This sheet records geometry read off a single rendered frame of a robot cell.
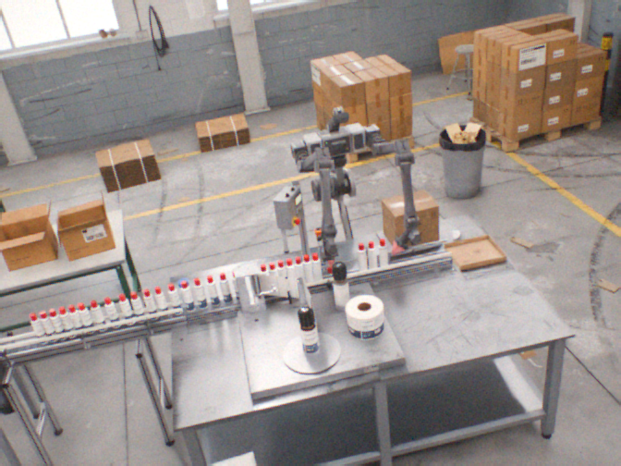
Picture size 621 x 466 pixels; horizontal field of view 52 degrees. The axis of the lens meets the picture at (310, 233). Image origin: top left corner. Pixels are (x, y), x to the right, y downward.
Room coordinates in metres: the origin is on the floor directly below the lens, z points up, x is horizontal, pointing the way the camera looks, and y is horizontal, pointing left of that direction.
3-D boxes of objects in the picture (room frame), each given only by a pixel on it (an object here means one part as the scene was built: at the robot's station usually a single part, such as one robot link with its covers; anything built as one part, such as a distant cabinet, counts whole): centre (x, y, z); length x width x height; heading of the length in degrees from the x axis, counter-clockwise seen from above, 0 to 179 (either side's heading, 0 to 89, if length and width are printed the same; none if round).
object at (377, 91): (7.11, -0.80, 0.45); 1.20 x 0.84 x 0.89; 13
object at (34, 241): (4.06, 2.05, 0.96); 0.53 x 0.45 x 0.37; 13
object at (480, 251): (3.23, -1.01, 0.85); 0.30 x 0.26 x 0.04; 97
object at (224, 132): (7.62, 0.94, 0.11); 0.65 x 0.54 x 0.22; 99
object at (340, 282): (2.84, -0.13, 1.03); 0.09 x 0.09 x 0.30
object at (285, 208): (3.18, 0.10, 1.38); 0.17 x 0.10 x 0.19; 152
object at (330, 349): (2.49, 0.08, 0.89); 0.31 x 0.31 x 0.01
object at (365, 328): (2.63, -0.23, 0.95); 0.20 x 0.20 x 0.14
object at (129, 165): (6.90, 2.01, 0.16); 0.65 x 0.54 x 0.32; 106
